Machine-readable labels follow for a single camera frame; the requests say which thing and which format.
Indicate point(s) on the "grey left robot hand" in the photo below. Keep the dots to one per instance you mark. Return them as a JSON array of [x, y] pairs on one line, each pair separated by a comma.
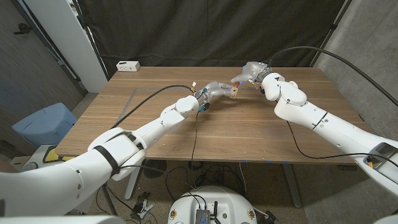
[[214, 90]]

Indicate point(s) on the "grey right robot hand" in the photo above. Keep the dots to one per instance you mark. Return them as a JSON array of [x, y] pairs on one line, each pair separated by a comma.
[[252, 72]]

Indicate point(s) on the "small wooden block with holes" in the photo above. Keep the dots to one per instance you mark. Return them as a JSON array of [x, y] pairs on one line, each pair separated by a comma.
[[234, 92]]

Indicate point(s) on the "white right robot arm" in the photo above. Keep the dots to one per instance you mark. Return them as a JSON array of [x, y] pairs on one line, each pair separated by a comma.
[[320, 121]]

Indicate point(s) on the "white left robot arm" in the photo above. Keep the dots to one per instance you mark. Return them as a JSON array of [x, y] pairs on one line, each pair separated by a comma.
[[124, 149]]

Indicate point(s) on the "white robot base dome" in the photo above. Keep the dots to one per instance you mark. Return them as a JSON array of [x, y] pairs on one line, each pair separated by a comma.
[[224, 199]]

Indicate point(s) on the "black backdrop curtain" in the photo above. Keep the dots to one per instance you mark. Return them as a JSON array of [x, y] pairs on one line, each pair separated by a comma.
[[202, 31]]

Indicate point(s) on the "grey tape outline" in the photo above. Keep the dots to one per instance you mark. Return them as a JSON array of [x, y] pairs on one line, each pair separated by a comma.
[[130, 102]]

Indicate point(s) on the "black backdrop stand pole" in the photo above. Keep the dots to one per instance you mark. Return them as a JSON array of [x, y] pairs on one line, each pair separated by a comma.
[[329, 31], [91, 43]]

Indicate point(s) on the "white power strip box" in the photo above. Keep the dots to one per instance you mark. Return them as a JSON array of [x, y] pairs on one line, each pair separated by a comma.
[[127, 66]]

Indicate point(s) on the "round black floor fan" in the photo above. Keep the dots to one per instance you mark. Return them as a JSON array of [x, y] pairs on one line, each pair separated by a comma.
[[155, 169]]

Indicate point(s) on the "grey table leg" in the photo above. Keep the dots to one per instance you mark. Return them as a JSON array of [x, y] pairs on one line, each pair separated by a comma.
[[292, 186]]

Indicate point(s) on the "grey electronics box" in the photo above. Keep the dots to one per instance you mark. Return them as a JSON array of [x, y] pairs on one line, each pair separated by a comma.
[[202, 216]]

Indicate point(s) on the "white table leg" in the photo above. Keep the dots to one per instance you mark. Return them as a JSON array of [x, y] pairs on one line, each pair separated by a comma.
[[132, 188]]

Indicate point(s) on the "black and white floor gadget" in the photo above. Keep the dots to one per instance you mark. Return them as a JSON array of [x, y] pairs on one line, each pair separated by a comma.
[[141, 205]]

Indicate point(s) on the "black floor device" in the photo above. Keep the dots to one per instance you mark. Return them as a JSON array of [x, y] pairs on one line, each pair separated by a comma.
[[271, 217]]

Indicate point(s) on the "white column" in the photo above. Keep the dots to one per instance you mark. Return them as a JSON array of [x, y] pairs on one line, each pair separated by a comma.
[[71, 40]]

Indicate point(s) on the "blue plastic bin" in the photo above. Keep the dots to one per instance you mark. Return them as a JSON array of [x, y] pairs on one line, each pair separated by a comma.
[[46, 124]]

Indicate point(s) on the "dark grey door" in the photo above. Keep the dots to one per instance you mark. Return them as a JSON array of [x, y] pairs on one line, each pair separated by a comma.
[[28, 71]]

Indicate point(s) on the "white robot torso edge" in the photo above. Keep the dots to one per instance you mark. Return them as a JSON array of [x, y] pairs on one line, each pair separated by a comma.
[[62, 220]]

